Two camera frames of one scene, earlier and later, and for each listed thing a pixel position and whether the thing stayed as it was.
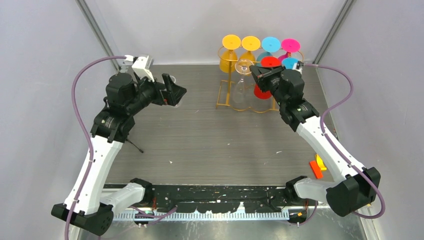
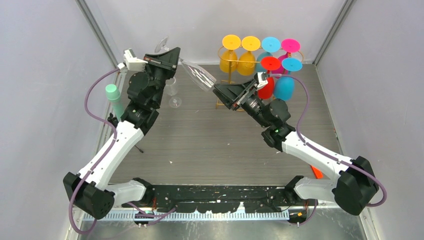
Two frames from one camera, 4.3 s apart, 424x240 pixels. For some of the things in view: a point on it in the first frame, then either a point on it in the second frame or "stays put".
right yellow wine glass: [249, 43] stays put
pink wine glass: [289, 45] stays put
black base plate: [223, 199] stays put
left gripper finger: [173, 97] to [169, 60]
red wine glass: [271, 61] stays put
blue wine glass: [269, 45] stays put
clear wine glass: [242, 96] to [199, 77]
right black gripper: [261, 75] to [234, 91]
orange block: [316, 169] stays put
